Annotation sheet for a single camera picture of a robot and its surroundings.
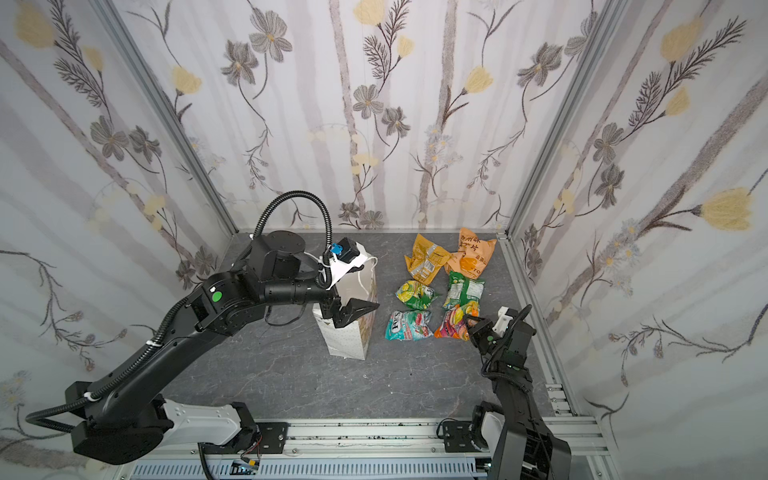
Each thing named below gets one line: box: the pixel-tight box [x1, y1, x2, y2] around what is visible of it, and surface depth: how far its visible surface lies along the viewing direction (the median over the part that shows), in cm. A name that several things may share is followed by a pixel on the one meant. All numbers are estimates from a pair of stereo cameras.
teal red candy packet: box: [385, 310, 434, 341], surface depth 91 cm
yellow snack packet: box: [404, 234, 452, 285], surface depth 109 cm
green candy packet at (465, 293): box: [443, 271, 486, 317], surface depth 100 cm
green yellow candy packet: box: [395, 280, 439, 310], surface depth 97 cm
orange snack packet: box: [444, 228, 497, 279], surface depth 109 cm
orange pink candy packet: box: [434, 306, 481, 341], surface depth 87 cm
